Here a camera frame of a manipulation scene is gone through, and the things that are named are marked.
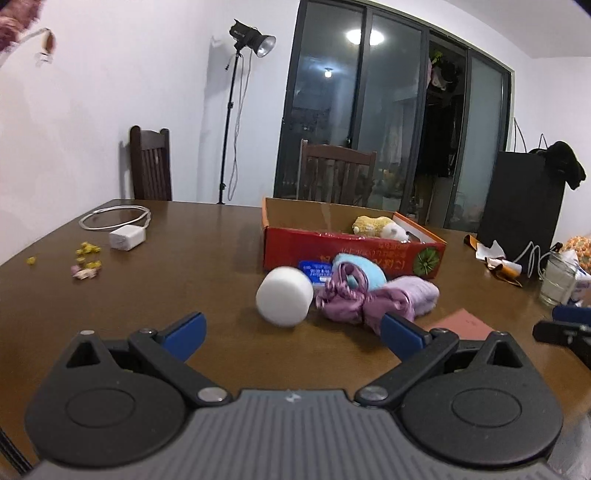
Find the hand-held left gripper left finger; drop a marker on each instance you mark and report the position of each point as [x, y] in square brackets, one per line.
[187, 333]

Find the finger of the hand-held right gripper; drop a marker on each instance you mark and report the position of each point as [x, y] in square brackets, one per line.
[554, 333]
[572, 314]

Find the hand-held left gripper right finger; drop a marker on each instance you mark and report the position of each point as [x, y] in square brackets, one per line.
[400, 333]

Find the purple satin scrunchie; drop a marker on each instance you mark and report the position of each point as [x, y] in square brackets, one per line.
[383, 305]
[339, 300]

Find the light purple fluffy towel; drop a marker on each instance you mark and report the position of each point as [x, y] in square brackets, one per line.
[418, 293]

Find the light blue fluffy sock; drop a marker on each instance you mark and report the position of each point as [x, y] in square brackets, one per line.
[369, 272]

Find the white foam cylinder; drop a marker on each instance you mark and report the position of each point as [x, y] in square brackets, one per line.
[284, 297]

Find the red cardboard box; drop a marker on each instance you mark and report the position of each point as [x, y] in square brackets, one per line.
[295, 249]

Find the blue white packet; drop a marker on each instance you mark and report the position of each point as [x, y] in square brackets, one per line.
[582, 288]

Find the clear drinking glass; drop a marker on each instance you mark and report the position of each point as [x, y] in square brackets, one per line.
[556, 281]

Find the red paper sheet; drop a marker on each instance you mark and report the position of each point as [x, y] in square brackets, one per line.
[461, 323]

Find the orange patterned bag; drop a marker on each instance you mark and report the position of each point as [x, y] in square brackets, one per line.
[579, 247]

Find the orange wrapper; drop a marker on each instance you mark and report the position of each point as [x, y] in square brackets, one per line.
[508, 270]

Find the white plush toy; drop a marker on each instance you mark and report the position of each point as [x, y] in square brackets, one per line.
[395, 231]

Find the white crumpled wrapper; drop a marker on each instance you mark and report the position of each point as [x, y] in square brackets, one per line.
[491, 250]

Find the blue tissue packet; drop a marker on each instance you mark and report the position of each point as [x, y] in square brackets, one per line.
[314, 272]

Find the white charger block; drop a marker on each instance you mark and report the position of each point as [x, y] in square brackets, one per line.
[125, 239]

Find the yellow plush toy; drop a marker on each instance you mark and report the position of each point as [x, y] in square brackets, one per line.
[369, 225]

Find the pink candy wrapper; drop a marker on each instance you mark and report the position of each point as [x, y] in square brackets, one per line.
[85, 274]

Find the black box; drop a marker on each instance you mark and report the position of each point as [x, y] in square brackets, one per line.
[517, 198]

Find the scattered yellow petals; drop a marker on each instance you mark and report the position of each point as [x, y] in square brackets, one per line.
[87, 249]

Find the black garment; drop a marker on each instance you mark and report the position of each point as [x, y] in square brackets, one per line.
[565, 161]

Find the dark wooden chair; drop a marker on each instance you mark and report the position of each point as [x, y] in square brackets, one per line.
[337, 161]
[150, 161]

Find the sliding glass door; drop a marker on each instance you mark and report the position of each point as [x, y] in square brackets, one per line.
[323, 92]

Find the hanging clothes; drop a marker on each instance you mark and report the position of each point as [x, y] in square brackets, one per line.
[441, 69]

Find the black studio light on stand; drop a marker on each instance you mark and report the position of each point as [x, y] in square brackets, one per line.
[244, 37]

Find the pink artificial flower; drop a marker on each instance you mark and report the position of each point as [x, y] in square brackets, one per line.
[14, 23]

